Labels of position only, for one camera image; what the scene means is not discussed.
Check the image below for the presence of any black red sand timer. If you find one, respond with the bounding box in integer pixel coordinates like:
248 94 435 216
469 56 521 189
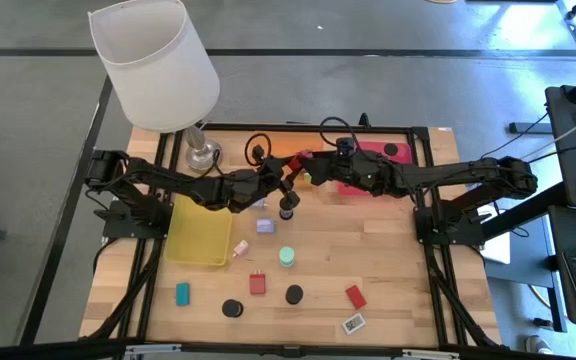
284 284 305 306

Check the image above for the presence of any orange translucent plastic bin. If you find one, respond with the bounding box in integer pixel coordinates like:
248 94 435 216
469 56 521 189
247 133 325 187

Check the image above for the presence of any mint green sand timer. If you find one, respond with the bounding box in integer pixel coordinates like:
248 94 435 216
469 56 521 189
278 246 297 269

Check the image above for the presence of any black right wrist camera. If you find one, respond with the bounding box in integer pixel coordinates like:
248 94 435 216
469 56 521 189
336 137 358 157

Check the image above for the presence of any pink translucent plastic bin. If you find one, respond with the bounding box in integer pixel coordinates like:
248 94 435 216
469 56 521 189
336 139 414 197

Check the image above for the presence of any white shade silver table lamp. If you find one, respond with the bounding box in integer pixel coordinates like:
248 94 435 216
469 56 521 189
87 0 225 174

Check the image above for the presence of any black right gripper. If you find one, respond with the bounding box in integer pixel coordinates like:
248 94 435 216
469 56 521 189
310 152 389 197

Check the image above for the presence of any black aluminium table frame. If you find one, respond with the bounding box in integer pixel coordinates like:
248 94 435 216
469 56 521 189
80 122 507 360

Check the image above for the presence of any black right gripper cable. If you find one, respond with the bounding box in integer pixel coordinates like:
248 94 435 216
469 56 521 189
319 116 364 151

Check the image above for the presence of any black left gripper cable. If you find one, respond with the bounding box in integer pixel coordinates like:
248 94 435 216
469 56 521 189
245 132 273 166

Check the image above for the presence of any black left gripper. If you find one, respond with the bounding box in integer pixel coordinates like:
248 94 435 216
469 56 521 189
245 155 302 206

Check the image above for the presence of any black purple sand timer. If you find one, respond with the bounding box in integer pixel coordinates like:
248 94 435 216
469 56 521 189
278 197 296 222

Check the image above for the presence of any white digital thermometer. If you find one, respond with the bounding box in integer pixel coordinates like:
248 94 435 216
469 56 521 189
340 312 368 336

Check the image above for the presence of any red pronged wall charger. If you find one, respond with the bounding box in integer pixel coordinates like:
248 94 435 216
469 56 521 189
248 270 267 296

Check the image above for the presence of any red rectangular box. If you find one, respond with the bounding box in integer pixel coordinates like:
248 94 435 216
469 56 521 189
287 148 315 174
344 284 368 311

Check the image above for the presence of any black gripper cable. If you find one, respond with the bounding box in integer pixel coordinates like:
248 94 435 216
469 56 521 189
319 116 364 151
245 132 273 166

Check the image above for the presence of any grey stand foot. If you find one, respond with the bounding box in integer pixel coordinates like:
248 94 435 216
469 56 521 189
508 121 554 135

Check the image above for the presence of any yellow translucent plastic bin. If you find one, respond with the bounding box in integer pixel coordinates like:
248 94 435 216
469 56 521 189
162 194 234 267

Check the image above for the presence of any white paper sheet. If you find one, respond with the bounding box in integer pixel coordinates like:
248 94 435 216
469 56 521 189
480 232 512 265

